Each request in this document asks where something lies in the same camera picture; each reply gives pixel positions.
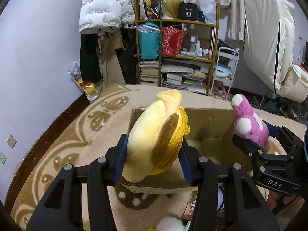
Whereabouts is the black box marked 40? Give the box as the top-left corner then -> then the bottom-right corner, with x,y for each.
178,2 -> 197,21

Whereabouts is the white puffer jacket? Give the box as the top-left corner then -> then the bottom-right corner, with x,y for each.
79,0 -> 135,35

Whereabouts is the red gift bag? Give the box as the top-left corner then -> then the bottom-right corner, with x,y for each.
162,26 -> 187,56

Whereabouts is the white fluffy pompom plush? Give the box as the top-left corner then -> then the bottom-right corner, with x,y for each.
148,216 -> 185,231

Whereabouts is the yellow plush pouch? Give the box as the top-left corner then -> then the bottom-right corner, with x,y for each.
122,89 -> 190,183

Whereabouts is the blonde wig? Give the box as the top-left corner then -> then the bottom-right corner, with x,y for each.
162,0 -> 181,19

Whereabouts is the black printed tote bag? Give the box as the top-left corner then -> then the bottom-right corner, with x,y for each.
138,0 -> 159,20

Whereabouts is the snack bag on floor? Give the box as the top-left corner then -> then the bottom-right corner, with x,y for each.
66,61 -> 99,103

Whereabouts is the stack of books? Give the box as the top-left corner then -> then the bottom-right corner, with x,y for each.
139,60 -> 159,86

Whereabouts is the pink bear plush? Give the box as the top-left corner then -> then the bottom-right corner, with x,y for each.
231,94 -> 269,151

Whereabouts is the teal shopping bag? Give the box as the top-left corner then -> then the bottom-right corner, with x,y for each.
135,22 -> 160,60

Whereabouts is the wooden bookshelf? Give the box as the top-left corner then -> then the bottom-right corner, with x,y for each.
149,0 -> 220,93

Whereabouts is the open cardboard box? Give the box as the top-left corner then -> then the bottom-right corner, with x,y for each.
120,108 -> 253,194

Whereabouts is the white utility cart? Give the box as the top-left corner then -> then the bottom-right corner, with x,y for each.
210,46 -> 240,100

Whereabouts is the purple haired plush doll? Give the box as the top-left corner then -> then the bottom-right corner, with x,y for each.
217,187 -> 224,213

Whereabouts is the white wall socket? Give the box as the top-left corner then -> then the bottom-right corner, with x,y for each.
6,135 -> 17,148

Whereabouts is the beige trench coat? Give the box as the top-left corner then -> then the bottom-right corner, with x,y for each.
95,31 -> 125,93

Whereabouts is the clear plastic bag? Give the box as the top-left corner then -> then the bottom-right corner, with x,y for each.
196,0 -> 216,24

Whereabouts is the cream office chair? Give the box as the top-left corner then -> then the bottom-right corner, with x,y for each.
244,0 -> 307,103

